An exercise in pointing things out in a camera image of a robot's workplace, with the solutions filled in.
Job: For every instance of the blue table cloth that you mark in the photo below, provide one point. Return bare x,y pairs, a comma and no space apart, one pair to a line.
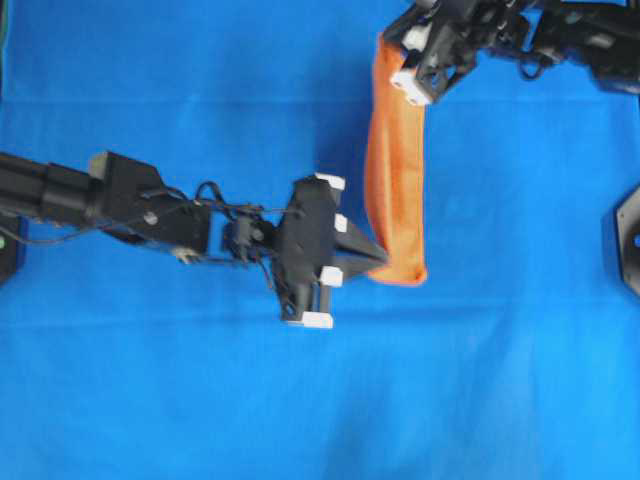
518,358

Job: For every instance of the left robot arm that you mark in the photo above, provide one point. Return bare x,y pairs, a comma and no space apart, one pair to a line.
127,200

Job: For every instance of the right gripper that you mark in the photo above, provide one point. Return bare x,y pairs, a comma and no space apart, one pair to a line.
433,36

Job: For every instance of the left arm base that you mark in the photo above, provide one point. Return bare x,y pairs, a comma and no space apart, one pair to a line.
12,252

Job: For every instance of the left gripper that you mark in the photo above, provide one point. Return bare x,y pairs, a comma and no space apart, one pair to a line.
304,267

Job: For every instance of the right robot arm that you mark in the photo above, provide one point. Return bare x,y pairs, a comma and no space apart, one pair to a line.
538,35

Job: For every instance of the orange towel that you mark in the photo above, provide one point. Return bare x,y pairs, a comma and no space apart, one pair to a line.
394,172

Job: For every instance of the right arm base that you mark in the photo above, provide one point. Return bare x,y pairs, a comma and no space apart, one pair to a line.
620,243

